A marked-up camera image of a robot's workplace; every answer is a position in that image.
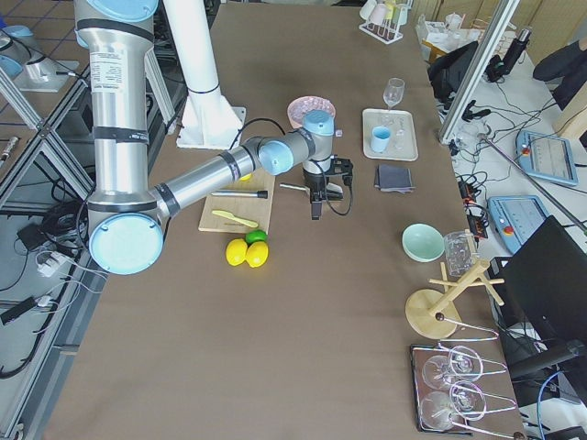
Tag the right lemon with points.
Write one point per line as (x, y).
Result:
(257, 254)

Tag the lower teach pendant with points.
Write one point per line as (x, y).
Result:
(516, 218)

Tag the lower lying wine glass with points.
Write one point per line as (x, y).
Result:
(457, 410)

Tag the steel ice scoop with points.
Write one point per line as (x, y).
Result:
(306, 190)

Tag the beige rabbit tray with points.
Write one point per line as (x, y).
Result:
(372, 117)

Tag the steel muddler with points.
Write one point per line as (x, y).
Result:
(259, 194)

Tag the left lemon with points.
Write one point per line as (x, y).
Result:
(236, 251)

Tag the pink bowl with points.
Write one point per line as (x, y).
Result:
(298, 112)

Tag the clear ice cubes pile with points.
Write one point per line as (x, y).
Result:
(312, 104)

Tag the metal mirror tray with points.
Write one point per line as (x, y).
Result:
(419, 380)

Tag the yellow plastic knife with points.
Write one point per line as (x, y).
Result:
(239, 220)

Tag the teach pendant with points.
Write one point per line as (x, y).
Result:
(546, 157)
(516, 218)

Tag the pink cup on rack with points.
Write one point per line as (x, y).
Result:
(377, 14)

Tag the clear glass mug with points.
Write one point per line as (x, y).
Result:
(460, 252)

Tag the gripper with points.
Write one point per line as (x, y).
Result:
(315, 183)

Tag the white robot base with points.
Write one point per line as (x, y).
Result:
(209, 121)

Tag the grey folded cloth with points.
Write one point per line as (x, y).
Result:
(393, 179)

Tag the lying wine glass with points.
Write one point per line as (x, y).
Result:
(457, 410)
(450, 365)

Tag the lime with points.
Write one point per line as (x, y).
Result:
(255, 236)

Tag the black laptop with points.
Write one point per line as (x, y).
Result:
(545, 284)

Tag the bamboo cutting board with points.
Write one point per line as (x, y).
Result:
(251, 208)

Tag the blue cup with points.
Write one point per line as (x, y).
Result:
(380, 138)

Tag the mint green bowl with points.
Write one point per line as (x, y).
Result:
(423, 243)

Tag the upper lying wine glass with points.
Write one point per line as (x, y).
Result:
(450, 365)

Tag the upper teach pendant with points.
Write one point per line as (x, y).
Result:
(546, 157)

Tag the aluminium frame post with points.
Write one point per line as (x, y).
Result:
(501, 17)

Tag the white cup rack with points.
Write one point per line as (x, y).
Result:
(390, 31)

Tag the clear wine glass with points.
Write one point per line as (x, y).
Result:
(392, 96)

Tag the wooden mug tree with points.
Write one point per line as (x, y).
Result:
(432, 313)

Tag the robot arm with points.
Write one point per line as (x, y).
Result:
(125, 214)

